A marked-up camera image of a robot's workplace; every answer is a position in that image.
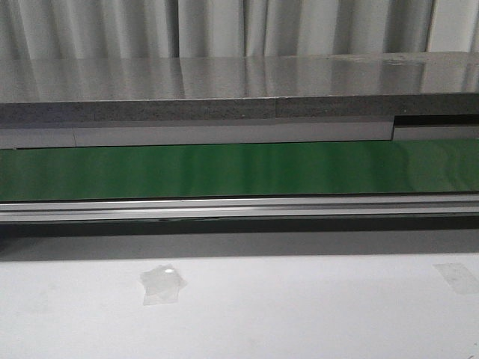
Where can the crumpled clear tape patch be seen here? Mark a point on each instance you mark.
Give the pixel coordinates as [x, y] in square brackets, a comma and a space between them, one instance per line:
[162, 285]

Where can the grey stone counter slab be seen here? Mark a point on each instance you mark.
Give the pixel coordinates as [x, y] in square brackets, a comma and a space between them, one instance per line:
[86, 91]

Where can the green conveyor belt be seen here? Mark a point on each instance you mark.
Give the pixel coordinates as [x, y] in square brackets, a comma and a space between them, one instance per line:
[240, 170]

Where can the grey rear guide panel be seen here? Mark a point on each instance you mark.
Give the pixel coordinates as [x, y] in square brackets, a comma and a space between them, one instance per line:
[229, 131]

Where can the clear tape strip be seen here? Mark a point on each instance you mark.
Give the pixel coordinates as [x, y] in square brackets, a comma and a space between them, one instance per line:
[459, 278]

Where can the white pleated curtain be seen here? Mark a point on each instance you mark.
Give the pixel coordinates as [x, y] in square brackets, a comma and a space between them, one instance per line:
[192, 29]

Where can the aluminium conveyor side rail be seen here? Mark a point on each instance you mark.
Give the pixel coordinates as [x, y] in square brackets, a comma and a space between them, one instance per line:
[241, 207]

